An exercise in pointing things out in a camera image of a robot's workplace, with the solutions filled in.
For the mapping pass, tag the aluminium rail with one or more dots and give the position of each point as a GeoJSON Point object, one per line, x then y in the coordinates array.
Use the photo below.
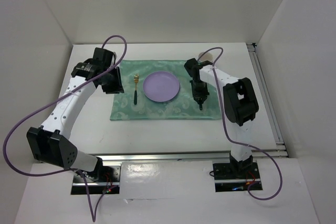
{"type": "Point", "coordinates": [280, 152]}
{"type": "Point", "coordinates": [251, 47]}

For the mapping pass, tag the purple plastic plate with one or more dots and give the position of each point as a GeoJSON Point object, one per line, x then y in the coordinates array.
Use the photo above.
{"type": "Point", "coordinates": [161, 86]}

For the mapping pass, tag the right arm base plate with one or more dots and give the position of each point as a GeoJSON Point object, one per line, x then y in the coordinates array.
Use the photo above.
{"type": "Point", "coordinates": [226, 180]}

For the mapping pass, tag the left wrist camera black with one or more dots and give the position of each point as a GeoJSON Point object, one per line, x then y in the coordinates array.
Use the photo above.
{"type": "Point", "coordinates": [104, 57]}

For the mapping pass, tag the right side aluminium rail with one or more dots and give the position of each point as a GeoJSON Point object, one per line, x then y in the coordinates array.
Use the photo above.
{"type": "Point", "coordinates": [251, 47]}

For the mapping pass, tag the gold fork black handle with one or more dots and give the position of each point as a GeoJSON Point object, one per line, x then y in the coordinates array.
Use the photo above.
{"type": "Point", "coordinates": [136, 81]}

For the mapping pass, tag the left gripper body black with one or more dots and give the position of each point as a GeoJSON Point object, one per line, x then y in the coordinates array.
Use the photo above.
{"type": "Point", "coordinates": [112, 82]}

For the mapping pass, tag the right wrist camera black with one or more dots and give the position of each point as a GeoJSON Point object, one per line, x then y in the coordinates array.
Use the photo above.
{"type": "Point", "coordinates": [189, 66]}

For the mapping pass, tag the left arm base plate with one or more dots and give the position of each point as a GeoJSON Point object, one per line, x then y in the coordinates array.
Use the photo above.
{"type": "Point", "coordinates": [108, 182]}

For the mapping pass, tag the light blue mug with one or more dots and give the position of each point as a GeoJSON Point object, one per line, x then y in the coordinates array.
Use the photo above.
{"type": "Point", "coordinates": [205, 57]}

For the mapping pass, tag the green patterned cloth placemat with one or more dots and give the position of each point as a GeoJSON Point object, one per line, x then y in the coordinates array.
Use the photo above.
{"type": "Point", "coordinates": [182, 107]}

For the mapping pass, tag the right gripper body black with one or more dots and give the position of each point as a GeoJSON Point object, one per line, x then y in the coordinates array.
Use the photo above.
{"type": "Point", "coordinates": [199, 89]}

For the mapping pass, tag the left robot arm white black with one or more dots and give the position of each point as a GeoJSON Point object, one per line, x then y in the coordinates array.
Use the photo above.
{"type": "Point", "coordinates": [50, 143]}

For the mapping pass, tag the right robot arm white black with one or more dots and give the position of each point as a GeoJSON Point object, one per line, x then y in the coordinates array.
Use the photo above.
{"type": "Point", "coordinates": [238, 101]}

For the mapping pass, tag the front aluminium rail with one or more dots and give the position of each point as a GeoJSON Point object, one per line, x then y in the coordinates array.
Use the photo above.
{"type": "Point", "coordinates": [280, 152]}

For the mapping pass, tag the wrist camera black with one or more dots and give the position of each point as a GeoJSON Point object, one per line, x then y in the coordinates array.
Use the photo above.
{"type": "Point", "coordinates": [104, 57]}
{"type": "Point", "coordinates": [189, 66]}

